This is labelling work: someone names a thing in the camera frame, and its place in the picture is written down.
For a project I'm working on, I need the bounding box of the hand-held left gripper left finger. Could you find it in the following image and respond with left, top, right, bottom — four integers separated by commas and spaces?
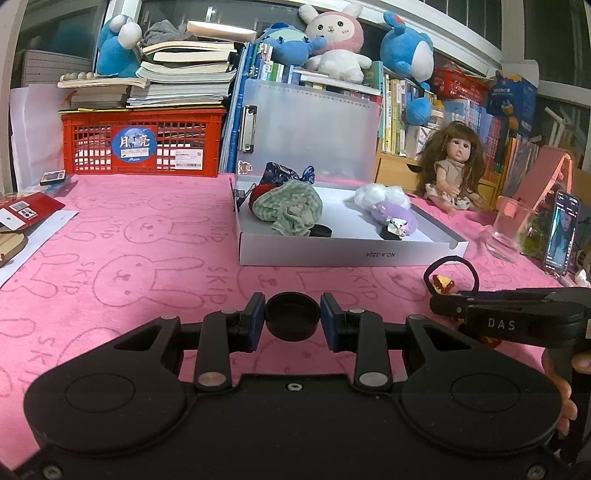
113, 292, 266, 393

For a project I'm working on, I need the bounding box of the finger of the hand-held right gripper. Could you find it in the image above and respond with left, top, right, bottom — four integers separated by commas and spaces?
429, 294, 472, 319
466, 286, 591, 303

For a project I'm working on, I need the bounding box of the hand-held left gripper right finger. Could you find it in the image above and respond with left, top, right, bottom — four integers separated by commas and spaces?
320, 292, 476, 393

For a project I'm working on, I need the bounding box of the black hair tie yellow charm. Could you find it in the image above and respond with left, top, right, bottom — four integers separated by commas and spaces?
423, 257, 481, 296

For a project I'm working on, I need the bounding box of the white cardboard box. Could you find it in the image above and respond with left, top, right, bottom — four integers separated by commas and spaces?
228, 78, 469, 267

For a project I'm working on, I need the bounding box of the purple fluffy scrunchie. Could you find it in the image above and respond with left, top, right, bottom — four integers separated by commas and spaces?
372, 202, 419, 236

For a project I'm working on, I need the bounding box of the green checked scrunchie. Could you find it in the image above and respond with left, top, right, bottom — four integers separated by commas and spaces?
252, 180, 323, 237

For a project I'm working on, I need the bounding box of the red crochet scrunchie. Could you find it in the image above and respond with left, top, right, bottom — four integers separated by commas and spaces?
249, 184, 278, 215

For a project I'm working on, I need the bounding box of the blue floral scrunchie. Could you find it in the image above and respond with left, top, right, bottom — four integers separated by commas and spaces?
259, 161, 315, 186

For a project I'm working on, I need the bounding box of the person's right hand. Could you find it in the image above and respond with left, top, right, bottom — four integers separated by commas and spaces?
542, 349, 578, 437

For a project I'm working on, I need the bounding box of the small green ornament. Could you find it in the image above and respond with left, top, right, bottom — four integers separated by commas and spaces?
522, 215, 552, 259

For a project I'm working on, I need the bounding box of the clear drinking glass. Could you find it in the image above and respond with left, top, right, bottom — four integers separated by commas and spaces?
486, 195, 534, 264

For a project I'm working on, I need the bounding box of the smartphone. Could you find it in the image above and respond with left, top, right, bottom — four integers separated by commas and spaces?
542, 190, 580, 277

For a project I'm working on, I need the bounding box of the pink phone stand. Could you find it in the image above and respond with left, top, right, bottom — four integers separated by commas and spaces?
503, 145, 575, 217

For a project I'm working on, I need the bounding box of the long-haired doll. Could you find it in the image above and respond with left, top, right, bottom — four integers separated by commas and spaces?
416, 121, 488, 216

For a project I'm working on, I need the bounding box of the white fluffy scrunchie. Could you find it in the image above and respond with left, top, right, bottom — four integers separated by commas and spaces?
354, 183, 411, 209

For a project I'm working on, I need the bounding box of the pink rabbit printed cloth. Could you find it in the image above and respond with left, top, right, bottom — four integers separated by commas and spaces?
0, 171, 573, 457

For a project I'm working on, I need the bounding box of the wooden desktop organiser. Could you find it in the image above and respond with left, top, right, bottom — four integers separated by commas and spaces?
373, 150, 504, 210

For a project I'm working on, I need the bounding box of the white pipe rack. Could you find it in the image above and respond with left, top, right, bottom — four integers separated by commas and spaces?
542, 106, 591, 148

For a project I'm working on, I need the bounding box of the blue cardboard box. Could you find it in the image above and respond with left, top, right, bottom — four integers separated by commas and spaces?
487, 69, 539, 137

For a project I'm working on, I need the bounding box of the row of books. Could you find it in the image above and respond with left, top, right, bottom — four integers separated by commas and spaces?
249, 41, 541, 199

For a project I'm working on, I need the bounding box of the blue file folder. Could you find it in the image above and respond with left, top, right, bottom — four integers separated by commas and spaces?
219, 44, 252, 174

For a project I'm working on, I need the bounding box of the red mesh basket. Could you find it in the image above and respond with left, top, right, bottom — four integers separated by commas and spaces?
431, 67, 490, 100

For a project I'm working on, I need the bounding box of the white paper sheet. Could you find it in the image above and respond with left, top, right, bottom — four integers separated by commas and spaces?
0, 210, 79, 289

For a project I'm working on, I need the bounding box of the red booklet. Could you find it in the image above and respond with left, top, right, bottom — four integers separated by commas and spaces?
0, 191, 66, 232

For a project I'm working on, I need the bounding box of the red plastic crate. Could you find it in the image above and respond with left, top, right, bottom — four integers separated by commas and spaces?
61, 108, 228, 178

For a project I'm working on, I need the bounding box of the stack of books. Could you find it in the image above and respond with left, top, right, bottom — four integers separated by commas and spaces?
58, 19, 257, 112

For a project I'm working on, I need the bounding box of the wooden board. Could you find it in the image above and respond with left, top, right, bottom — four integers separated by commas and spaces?
0, 231, 28, 268

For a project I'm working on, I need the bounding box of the pink white bunny plush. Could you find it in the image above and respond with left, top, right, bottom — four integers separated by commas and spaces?
298, 2, 374, 84

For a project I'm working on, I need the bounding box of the white card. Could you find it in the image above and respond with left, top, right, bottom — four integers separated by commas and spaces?
0, 208, 34, 232

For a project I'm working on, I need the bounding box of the big blue plush toy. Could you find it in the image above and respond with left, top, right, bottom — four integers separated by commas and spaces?
379, 10, 435, 79

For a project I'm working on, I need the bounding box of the large white paper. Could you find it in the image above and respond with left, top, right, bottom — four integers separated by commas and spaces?
9, 85, 68, 195

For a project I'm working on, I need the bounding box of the blue white plush toy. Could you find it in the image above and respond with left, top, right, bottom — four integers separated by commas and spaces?
95, 14, 144, 78

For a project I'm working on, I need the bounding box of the grey cloth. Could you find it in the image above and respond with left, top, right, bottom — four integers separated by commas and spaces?
141, 19, 197, 44

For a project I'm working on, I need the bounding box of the white grid panel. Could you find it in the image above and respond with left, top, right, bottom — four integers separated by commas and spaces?
21, 48, 95, 86

